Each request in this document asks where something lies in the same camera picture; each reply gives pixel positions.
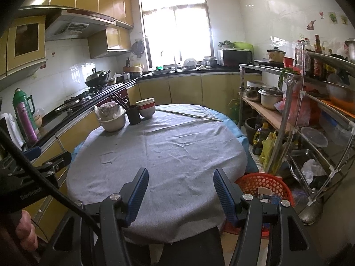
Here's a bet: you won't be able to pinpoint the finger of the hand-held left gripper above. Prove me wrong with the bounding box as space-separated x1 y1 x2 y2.
33 150 73 179
22 145 42 161

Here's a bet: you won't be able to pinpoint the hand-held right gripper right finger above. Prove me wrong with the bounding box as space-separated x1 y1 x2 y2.
213 168 323 266

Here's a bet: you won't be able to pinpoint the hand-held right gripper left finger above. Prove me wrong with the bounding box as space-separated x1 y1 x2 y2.
46 167 150 266

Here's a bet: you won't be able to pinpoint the red plastic basket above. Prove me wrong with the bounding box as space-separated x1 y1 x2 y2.
222 172 295 237

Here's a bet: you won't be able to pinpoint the person's left hand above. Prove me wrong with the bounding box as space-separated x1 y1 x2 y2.
15 209 38 246

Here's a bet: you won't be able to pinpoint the pink thermos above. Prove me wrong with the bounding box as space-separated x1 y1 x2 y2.
16 107 39 145

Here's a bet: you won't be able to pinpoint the white towel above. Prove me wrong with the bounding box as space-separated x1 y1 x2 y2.
0 113 24 150

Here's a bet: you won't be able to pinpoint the green thermos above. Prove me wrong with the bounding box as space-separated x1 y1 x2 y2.
12 88 39 136

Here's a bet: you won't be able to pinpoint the grey tablecloth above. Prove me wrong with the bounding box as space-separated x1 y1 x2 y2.
66 104 248 246

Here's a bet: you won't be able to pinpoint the yellow plastic bag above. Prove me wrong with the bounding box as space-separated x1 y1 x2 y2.
259 131 279 172

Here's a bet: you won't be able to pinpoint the cooking oil bottle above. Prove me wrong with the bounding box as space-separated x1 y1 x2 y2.
252 122 271 156

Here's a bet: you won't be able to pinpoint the white cooker pot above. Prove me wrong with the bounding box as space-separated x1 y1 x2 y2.
99 113 126 132

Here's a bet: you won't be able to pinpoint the black gas stove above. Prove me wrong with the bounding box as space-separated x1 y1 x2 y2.
54 87 117 114

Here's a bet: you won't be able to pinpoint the blue table cover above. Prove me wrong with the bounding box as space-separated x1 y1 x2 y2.
72 108 260 174

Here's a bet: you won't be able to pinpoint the white bowl with plastic bag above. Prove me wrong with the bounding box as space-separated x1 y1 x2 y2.
94 102 125 122

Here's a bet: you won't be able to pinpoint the dark ceramic jar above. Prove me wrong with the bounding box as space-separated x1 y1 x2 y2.
244 117 260 145

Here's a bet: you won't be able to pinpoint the black chopstick holder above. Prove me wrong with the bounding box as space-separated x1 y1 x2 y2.
126 104 142 125

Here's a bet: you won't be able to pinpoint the steel tray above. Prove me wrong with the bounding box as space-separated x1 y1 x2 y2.
287 149 333 194

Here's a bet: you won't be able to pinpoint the long pale wooden rod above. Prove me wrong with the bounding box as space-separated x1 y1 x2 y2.
156 108 224 122

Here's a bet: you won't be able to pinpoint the white plastic bag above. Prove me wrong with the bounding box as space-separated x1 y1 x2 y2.
301 159 326 185

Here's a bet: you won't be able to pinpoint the black wok with lid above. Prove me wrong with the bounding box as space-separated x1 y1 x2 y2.
85 68 111 88

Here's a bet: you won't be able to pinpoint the wooden shelf board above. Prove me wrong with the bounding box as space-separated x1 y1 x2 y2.
241 97 294 132

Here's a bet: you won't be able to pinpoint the black plastic bag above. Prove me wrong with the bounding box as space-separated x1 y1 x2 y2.
311 174 330 190

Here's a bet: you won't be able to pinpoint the steel kitchen rack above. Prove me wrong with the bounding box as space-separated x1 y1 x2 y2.
266 50 355 225

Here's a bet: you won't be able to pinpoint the yellow glass door cabinet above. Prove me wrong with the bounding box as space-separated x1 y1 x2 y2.
0 15 47 89

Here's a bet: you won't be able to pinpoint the small dark pot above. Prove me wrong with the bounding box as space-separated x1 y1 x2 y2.
245 86 262 102

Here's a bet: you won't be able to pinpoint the clear plastic container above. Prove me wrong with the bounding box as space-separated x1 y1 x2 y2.
300 127 328 148

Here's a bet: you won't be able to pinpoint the steel pot with lid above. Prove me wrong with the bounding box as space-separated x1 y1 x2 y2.
258 86 284 111

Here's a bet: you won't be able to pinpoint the pink plastic bag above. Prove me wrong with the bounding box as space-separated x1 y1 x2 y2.
274 94 311 126

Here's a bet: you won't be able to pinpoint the yellow base cabinets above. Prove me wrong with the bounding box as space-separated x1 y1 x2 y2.
11 72 262 236

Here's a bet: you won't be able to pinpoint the black kitchen countertop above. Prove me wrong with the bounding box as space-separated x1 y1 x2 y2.
0 69 262 156

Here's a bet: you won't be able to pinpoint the translucent plastic storage box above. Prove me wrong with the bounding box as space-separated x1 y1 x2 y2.
319 113 354 146

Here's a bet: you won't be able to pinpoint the range hood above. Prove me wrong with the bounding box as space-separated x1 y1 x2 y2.
44 8 117 42

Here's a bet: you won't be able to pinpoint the white metal shelf stand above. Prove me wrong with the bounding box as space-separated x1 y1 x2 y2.
239 63 306 172

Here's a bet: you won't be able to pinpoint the green leafy vegetables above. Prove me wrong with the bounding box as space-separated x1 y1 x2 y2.
278 66 298 89

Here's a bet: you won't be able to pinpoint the microwave oven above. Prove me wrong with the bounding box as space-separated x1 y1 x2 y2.
218 48 253 67

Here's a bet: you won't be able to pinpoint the black induction cooker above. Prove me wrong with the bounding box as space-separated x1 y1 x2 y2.
254 59 286 68

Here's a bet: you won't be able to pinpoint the enamel pot with lid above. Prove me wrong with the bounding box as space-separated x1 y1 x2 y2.
267 47 287 61

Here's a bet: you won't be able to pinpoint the green plastic basin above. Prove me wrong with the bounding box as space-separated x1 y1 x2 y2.
234 41 254 51

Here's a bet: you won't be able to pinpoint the large steel basin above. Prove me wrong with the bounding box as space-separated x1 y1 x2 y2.
326 80 355 110

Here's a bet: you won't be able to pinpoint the clear plastic bottle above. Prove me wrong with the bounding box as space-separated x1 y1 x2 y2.
294 40 306 70

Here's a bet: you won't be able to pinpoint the dark sauce bottle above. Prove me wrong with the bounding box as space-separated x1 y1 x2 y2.
313 35 325 78

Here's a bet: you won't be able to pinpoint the window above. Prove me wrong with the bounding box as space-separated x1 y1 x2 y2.
139 0 214 71

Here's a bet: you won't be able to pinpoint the black cable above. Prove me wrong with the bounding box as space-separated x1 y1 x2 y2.
0 126 103 237

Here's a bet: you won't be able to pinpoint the yellow open wall cabinet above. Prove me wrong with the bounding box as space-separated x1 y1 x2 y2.
88 26 132 59

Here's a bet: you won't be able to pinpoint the small wall fan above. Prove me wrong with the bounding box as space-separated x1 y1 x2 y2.
131 39 145 59

